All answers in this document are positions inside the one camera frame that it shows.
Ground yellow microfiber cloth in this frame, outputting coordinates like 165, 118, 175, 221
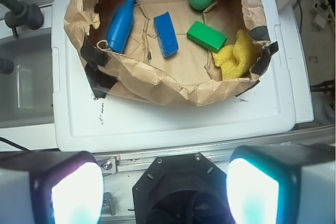
212, 29, 260, 80

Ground white sink basin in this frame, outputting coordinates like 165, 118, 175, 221
1, 29, 54, 129

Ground black cable on right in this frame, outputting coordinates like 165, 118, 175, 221
296, 0, 336, 95

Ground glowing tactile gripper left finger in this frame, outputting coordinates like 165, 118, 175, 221
1, 151, 104, 223

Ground black octagonal mount plate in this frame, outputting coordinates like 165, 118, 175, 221
132, 153, 235, 223

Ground black faucet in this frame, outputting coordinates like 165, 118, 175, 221
1, 0, 44, 38

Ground white plastic bin lid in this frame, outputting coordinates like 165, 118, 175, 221
51, 0, 296, 153

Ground blue sponge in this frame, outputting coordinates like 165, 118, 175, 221
153, 12, 178, 58

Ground crumpled brown paper bag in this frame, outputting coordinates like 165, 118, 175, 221
64, 0, 278, 106

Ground green rectangular block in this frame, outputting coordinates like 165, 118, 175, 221
186, 21, 227, 53

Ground blue plastic bottle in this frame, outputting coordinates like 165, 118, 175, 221
106, 0, 136, 54

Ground aluminium frame rail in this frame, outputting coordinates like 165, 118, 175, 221
94, 124, 335, 176

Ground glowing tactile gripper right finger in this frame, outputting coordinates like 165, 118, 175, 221
226, 144, 335, 223

